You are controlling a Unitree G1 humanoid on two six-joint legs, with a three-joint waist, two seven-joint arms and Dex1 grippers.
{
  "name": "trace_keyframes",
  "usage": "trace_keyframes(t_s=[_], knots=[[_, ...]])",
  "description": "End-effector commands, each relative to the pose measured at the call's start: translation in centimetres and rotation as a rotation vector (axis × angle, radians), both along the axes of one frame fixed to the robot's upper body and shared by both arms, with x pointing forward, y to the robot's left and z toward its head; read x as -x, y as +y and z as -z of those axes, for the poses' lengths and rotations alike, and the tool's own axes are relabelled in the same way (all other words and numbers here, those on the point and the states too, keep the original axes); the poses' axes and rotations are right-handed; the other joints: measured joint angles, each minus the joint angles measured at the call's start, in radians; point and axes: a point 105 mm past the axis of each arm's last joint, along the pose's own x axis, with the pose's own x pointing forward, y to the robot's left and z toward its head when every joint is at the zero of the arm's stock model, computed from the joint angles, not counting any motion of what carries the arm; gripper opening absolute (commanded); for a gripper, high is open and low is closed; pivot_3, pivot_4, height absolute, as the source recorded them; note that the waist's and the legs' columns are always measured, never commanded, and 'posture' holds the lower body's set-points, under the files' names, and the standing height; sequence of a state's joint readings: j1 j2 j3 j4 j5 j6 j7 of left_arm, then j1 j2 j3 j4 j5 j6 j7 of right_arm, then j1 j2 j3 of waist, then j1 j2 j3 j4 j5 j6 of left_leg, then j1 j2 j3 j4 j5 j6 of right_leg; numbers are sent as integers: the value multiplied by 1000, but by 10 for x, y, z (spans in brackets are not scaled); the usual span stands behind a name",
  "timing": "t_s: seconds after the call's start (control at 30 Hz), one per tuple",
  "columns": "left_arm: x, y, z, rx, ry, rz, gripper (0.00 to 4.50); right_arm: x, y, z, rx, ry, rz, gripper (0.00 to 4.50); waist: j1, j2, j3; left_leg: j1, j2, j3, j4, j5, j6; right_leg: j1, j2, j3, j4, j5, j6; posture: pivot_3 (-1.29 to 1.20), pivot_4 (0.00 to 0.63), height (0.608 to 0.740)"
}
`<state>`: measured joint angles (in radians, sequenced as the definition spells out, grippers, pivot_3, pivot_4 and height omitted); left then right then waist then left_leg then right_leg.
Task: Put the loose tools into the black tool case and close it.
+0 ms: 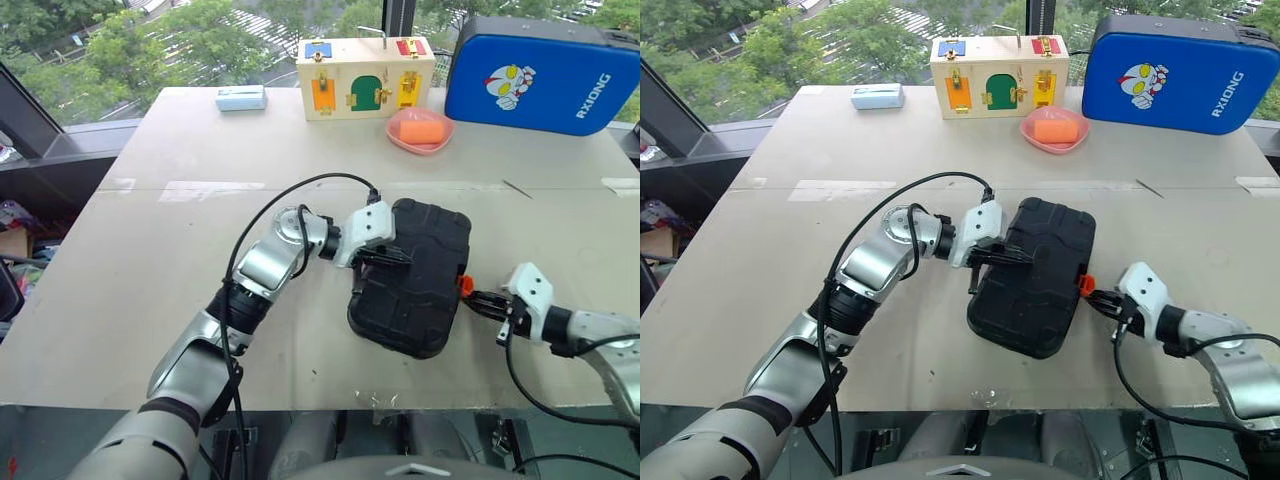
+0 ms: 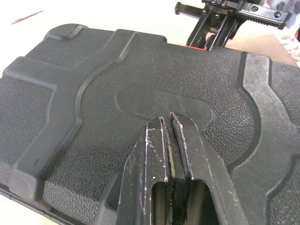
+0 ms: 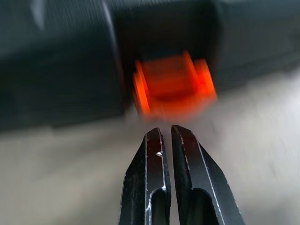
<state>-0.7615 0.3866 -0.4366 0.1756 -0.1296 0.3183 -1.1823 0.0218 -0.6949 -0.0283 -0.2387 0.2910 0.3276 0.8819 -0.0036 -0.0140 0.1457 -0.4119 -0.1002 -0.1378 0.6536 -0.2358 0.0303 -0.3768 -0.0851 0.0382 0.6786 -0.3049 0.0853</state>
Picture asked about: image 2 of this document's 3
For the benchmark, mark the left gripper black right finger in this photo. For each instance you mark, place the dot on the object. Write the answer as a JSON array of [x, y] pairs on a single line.
[[206, 178]]

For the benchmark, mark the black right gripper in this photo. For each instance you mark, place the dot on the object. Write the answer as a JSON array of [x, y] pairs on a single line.
[[257, 14]]

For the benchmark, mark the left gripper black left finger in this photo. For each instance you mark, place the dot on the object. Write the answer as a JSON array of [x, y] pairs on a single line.
[[140, 178]]

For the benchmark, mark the black plastic tool case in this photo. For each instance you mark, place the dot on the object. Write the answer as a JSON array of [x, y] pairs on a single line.
[[117, 82]]

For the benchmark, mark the thin red stick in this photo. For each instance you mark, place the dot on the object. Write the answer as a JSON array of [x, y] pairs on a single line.
[[27, 17]]

